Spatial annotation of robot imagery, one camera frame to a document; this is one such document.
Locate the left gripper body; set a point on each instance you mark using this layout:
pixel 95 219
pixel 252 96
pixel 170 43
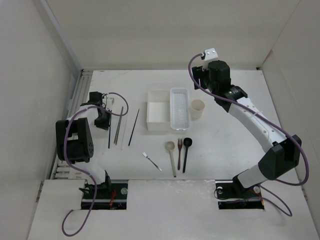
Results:
pixel 103 120

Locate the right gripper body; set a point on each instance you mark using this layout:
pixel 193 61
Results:
pixel 199 72

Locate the black chopstick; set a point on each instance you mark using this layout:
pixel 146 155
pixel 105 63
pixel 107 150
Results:
pixel 133 128
pixel 109 137

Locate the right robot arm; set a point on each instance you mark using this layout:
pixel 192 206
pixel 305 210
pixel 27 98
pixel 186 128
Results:
pixel 282 151

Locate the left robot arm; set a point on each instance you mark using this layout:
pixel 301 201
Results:
pixel 75 145

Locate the white chopstick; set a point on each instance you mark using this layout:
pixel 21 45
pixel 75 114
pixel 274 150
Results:
pixel 124 131

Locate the white perforated basket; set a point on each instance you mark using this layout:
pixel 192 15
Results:
pixel 179 109

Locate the small metal fork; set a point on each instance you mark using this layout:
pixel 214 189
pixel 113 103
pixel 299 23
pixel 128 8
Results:
pixel 148 158

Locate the white square box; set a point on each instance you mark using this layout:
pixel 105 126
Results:
pixel 158 116

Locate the beige wooden spoon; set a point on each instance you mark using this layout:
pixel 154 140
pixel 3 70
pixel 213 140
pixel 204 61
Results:
pixel 170 146

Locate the black spoon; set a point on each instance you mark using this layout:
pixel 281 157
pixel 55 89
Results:
pixel 187 142

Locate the brown wooden fork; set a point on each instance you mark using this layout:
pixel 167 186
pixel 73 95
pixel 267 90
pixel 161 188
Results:
pixel 179 146

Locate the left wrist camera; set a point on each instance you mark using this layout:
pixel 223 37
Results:
pixel 109 102

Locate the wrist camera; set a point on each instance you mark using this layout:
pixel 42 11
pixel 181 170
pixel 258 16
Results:
pixel 210 55
pixel 109 102

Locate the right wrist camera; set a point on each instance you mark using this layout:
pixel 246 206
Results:
pixel 210 55

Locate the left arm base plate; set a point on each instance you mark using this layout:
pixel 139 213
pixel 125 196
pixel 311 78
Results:
pixel 113 197

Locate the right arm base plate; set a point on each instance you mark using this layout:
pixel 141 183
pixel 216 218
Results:
pixel 230 198

